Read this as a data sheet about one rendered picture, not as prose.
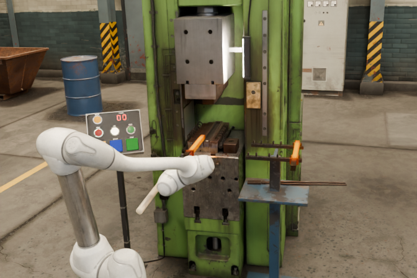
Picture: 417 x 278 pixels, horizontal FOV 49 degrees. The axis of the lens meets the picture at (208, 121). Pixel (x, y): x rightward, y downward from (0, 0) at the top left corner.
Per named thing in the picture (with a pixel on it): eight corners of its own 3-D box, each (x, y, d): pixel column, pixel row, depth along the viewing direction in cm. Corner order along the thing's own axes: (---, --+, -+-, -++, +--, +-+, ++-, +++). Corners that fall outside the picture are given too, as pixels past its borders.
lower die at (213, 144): (218, 152, 293) (217, 140, 290) (187, 151, 297) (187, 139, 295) (229, 132, 332) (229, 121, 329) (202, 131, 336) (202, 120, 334)
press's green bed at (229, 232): (240, 282, 311) (239, 221, 297) (187, 276, 319) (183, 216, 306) (251, 239, 363) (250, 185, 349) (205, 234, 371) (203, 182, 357)
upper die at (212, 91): (216, 99, 282) (215, 84, 280) (185, 98, 287) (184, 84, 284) (228, 84, 321) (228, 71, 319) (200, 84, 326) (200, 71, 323)
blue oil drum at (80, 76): (90, 117, 714) (84, 61, 689) (59, 115, 733) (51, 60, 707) (110, 107, 767) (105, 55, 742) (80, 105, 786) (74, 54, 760)
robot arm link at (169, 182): (170, 188, 228) (192, 179, 223) (160, 203, 213) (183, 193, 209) (159, 170, 226) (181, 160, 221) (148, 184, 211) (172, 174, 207)
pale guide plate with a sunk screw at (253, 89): (260, 108, 290) (260, 82, 285) (246, 108, 292) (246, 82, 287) (260, 107, 292) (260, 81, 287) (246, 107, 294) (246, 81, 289)
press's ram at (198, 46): (237, 84, 277) (236, 17, 265) (176, 84, 285) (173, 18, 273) (247, 71, 316) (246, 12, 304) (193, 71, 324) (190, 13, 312)
